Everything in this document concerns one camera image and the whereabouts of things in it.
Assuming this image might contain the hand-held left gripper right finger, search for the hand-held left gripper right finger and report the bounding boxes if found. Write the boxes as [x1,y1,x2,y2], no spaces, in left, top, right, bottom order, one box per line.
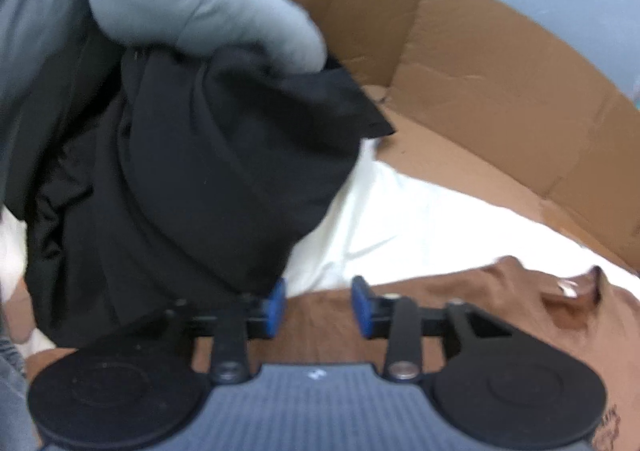
[350,275,516,383]

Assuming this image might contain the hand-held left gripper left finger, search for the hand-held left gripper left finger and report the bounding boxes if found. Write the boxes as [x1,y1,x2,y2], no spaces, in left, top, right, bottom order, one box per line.
[165,277,288,383]

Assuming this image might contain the brown printed t-shirt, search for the brown printed t-shirt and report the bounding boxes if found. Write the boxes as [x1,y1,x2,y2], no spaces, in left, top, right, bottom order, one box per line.
[25,255,640,451]

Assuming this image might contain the white bear-print bed sheet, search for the white bear-print bed sheet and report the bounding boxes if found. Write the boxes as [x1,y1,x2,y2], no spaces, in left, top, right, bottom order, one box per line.
[0,138,640,357]

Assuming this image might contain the black garment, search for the black garment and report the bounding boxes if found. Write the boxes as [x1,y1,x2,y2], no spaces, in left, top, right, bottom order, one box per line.
[22,44,398,349]

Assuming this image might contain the brown cardboard sheet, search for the brown cardboard sheet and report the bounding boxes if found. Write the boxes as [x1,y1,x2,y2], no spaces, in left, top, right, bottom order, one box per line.
[240,0,640,277]

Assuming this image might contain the dark grey garment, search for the dark grey garment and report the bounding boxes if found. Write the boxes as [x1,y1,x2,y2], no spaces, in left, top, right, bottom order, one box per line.
[0,0,126,222]

